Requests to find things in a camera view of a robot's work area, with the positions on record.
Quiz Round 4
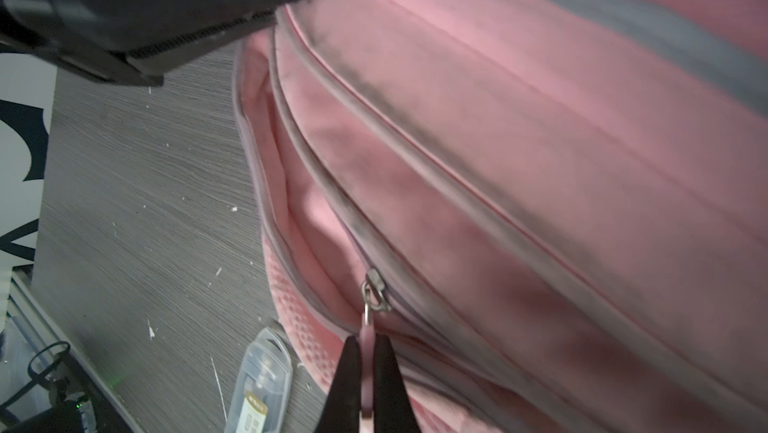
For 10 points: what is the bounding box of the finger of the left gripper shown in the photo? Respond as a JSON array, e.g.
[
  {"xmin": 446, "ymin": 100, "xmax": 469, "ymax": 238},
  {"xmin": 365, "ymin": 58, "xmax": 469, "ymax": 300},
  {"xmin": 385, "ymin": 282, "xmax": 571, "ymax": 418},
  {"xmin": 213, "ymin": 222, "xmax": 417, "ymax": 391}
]
[{"xmin": 1, "ymin": 0, "xmax": 300, "ymax": 87}]

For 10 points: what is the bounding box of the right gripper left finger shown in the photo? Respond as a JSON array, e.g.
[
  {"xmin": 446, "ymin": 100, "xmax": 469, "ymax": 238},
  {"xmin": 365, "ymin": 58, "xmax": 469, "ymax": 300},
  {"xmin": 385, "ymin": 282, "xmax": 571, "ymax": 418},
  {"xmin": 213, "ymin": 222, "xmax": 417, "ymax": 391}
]
[{"xmin": 314, "ymin": 336, "xmax": 362, "ymax": 433}]

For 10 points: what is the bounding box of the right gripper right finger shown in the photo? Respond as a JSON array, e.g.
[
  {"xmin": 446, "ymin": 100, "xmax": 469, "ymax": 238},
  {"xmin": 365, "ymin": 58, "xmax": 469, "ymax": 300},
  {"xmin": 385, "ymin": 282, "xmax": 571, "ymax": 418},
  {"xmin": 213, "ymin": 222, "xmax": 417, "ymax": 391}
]
[{"xmin": 373, "ymin": 334, "xmax": 421, "ymax": 433}]

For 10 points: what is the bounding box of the pink student backpack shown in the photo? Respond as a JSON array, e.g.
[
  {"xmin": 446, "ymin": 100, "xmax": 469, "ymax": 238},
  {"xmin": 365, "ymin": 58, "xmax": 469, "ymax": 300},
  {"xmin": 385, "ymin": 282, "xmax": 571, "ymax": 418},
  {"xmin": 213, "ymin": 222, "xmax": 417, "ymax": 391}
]
[{"xmin": 233, "ymin": 0, "xmax": 767, "ymax": 432}]

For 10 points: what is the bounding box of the clear plastic packet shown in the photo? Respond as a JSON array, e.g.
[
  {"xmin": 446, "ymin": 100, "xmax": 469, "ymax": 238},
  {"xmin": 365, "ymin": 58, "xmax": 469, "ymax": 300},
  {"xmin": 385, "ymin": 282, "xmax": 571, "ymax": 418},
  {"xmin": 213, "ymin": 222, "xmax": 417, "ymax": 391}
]
[{"xmin": 225, "ymin": 328, "xmax": 293, "ymax": 433}]

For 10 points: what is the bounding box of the green lit circuit board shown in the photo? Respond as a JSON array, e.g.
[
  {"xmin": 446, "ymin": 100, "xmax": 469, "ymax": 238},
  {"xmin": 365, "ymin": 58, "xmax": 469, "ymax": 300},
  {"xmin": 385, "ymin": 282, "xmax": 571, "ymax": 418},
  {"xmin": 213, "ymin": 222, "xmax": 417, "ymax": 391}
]
[{"xmin": 1, "ymin": 341, "xmax": 131, "ymax": 432}]

